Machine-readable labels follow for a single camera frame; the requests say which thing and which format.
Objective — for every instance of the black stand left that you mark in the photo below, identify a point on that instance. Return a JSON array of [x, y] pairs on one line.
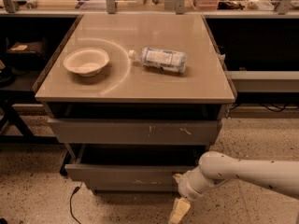
[[23, 64]]

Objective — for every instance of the grey drawer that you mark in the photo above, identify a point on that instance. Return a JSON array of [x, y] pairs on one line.
[[132, 187], [135, 132], [112, 167]]

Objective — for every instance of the white paper bowl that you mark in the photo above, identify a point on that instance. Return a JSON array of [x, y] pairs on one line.
[[87, 62]]

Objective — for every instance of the clear plastic water bottle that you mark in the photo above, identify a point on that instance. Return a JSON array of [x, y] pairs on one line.
[[167, 60]]

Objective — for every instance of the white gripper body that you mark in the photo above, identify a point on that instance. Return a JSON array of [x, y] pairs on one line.
[[186, 187]]

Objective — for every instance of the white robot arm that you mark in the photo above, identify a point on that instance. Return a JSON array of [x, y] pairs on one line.
[[215, 169]]

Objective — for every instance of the grey top drawer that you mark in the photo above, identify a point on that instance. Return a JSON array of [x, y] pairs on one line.
[[135, 132]]

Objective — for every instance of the grey drawer cabinet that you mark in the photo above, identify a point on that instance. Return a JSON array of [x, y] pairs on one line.
[[125, 89]]

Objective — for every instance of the grey bottom drawer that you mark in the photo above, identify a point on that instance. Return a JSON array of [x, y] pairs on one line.
[[132, 187]]

